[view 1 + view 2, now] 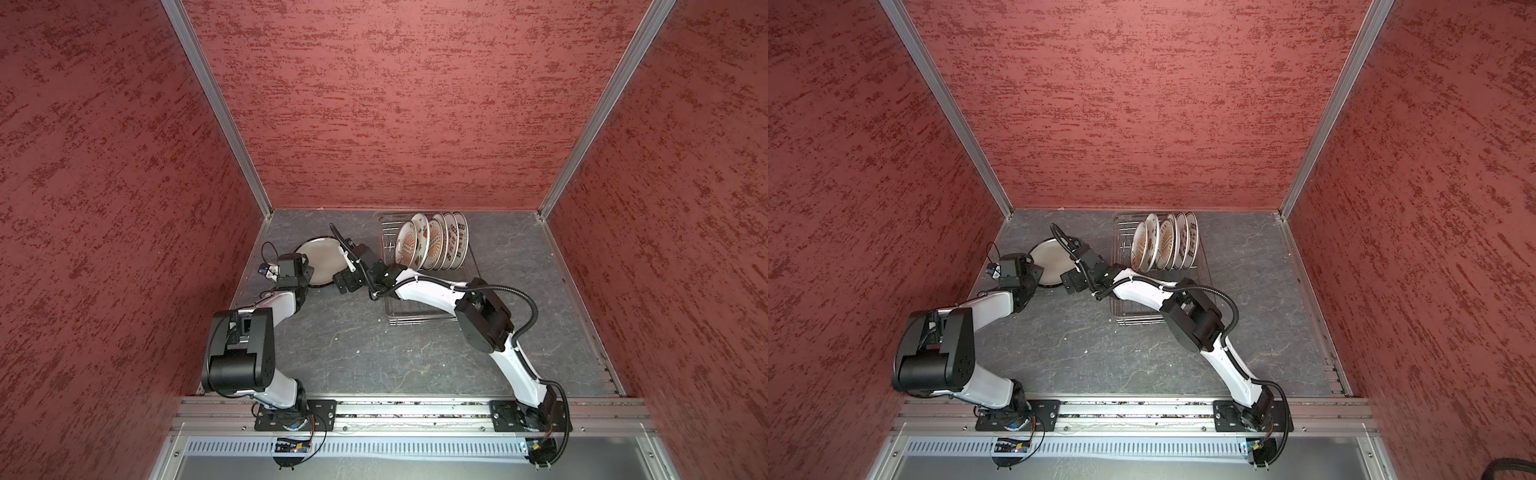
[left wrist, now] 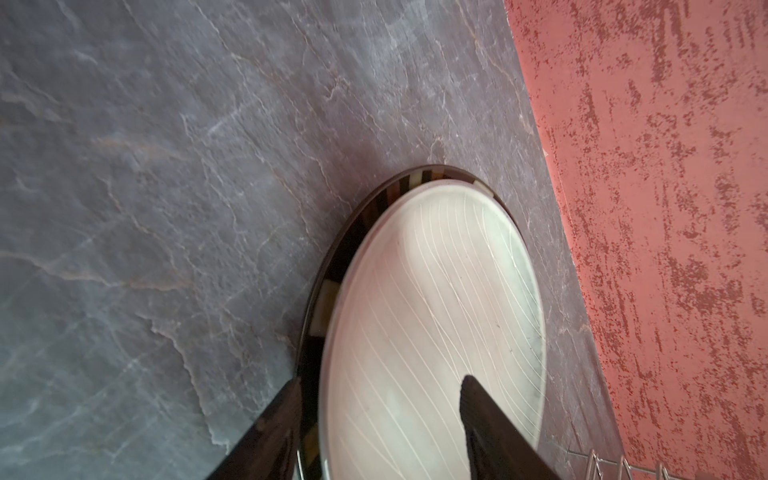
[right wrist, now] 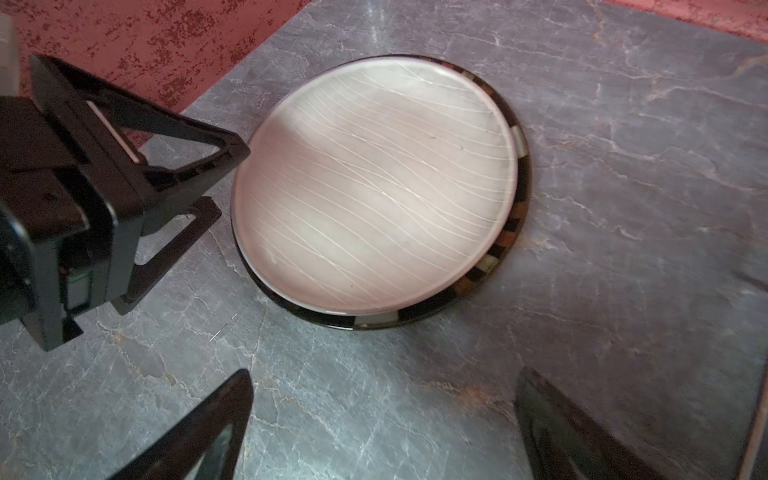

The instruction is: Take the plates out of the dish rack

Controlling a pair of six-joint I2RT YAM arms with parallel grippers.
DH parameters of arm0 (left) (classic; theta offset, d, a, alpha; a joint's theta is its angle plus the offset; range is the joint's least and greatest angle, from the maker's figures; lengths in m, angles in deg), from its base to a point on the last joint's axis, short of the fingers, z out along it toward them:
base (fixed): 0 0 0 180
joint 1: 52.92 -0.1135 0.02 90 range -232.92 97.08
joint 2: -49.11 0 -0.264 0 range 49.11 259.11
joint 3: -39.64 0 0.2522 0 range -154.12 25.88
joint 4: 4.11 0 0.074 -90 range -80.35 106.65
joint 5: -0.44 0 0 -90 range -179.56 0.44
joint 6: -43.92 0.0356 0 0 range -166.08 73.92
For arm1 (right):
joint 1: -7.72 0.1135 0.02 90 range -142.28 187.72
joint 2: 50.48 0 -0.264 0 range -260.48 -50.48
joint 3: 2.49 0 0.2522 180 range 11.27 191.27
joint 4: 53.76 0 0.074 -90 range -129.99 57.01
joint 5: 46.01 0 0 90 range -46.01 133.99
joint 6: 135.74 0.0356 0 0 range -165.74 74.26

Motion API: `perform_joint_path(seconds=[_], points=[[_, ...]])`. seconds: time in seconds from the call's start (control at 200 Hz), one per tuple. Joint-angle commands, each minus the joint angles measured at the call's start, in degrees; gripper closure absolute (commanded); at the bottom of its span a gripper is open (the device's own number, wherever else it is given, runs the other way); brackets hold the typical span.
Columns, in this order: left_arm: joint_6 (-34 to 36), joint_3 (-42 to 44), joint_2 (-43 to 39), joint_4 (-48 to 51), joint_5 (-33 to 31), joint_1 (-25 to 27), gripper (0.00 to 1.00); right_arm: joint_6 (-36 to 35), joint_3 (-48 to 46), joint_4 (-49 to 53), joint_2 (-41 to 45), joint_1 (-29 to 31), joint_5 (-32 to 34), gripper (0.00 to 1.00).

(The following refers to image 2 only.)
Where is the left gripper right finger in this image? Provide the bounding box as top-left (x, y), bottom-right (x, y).
top-left (459, 375), bottom-right (559, 480)

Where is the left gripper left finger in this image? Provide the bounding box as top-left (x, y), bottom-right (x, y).
top-left (208, 378), bottom-right (303, 480)

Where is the white lined glass plate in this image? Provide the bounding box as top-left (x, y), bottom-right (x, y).
top-left (318, 180), bottom-right (547, 479)

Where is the metal wire dish rack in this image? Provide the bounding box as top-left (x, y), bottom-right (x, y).
top-left (567, 450), bottom-right (684, 480)

